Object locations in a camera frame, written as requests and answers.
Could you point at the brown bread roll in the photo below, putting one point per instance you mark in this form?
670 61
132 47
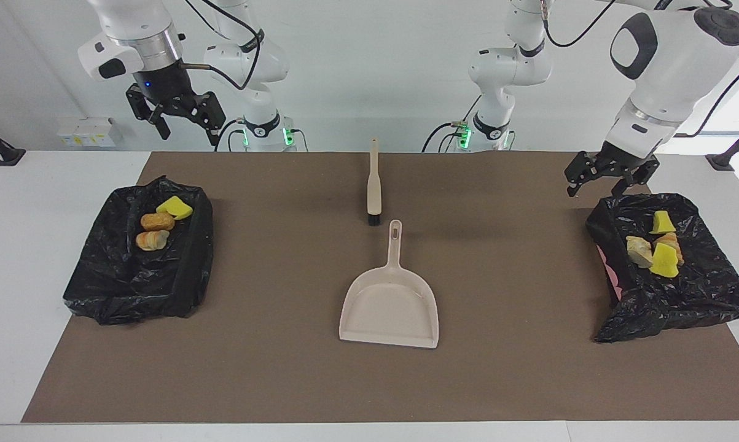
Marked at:
157 221

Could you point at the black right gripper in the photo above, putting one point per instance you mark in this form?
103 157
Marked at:
163 89

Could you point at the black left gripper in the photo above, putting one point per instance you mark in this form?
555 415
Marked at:
621 161

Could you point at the beige plastic dustpan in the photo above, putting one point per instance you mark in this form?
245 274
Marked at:
387 313

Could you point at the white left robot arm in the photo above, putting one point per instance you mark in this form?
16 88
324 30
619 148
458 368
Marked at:
670 67

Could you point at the white electrical box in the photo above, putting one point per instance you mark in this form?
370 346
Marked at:
89 134

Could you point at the yellow sponge piece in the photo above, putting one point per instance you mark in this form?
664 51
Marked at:
664 261
662 223
174 207

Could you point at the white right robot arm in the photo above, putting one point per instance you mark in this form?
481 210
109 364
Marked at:
136 37

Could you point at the beige bread chunk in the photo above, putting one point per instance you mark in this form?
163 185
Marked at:
638 252
152 240

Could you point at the striped croissant piece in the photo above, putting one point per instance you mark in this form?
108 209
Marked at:
675 244

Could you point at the brown table mat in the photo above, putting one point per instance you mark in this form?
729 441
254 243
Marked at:
529 368

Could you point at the black bag lined pink bin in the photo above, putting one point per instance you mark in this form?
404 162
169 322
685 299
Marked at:
701 294

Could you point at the beige hand brush black bristles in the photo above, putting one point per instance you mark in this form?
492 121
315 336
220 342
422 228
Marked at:
374 190

